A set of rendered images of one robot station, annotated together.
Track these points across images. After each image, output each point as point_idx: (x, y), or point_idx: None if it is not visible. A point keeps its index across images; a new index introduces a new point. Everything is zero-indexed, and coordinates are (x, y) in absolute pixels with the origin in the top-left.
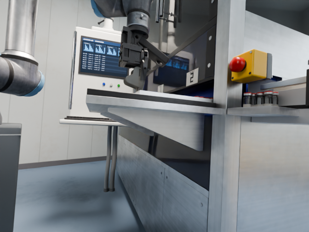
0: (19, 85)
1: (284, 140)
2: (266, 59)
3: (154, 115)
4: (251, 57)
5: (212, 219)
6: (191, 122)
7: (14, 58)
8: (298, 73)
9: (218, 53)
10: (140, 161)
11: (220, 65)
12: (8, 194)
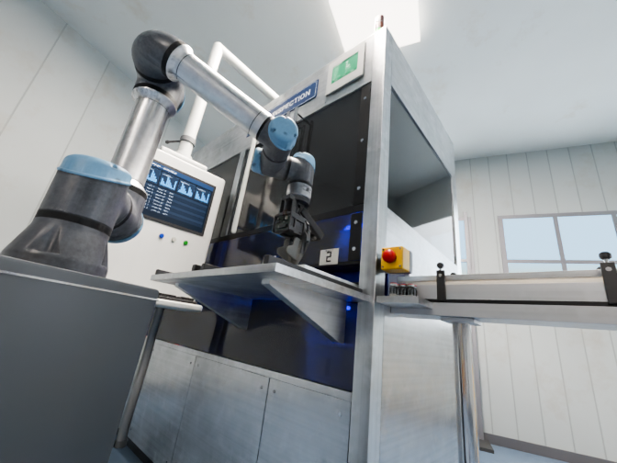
0: (126, 227)
1: (411, 335)
2: (409, 256)
3: (307, 295)
4: (400, 253)
5: (356, 428)
6: (336, 308)
7: (130, 189)
8: (419, 270)
9: (364, 239)
10: (202, 378)
11: (367, 252)
12: (122, 391)
